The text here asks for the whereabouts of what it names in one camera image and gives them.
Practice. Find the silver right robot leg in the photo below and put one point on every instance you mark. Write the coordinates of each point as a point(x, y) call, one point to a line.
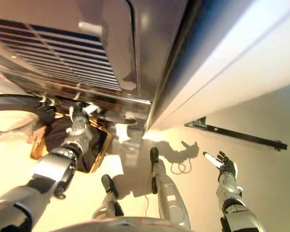
point(169, 193)

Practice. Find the silver robot leg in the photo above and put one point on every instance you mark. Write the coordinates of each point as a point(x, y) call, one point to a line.
point(109, 184)
point(169, 193)

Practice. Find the grey robot torso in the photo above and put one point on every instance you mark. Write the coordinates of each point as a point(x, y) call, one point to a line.
point(111, 226)

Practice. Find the black metal gantry frame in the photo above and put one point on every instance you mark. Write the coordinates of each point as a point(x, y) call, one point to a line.
point(244, 137)

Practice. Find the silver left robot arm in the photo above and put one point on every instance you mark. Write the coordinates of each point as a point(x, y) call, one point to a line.
point(50, 169)

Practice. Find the black garment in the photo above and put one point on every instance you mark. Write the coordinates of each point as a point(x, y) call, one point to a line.
point(55, 135)

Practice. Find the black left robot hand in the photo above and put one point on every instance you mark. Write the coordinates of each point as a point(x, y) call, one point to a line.
point(79, 112)

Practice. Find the tan wicker laundry basket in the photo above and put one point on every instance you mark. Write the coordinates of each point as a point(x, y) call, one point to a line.
point(103, 149)

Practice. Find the grey front-load washing machine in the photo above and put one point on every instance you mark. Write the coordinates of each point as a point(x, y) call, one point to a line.
point(111, 99)

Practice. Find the grey stacked dryer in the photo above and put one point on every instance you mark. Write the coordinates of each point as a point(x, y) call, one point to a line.
point(62, 14)

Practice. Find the round glass washer door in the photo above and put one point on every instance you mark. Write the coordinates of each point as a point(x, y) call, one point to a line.
point(14, 101)

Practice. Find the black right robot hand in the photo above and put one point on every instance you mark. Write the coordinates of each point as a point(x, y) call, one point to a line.
point(228, 166)

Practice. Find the silver left robot leg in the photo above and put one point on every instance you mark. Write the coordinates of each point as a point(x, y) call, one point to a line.
point(109, 184)

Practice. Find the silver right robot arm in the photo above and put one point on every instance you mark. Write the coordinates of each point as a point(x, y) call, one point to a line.
point(228, 186)

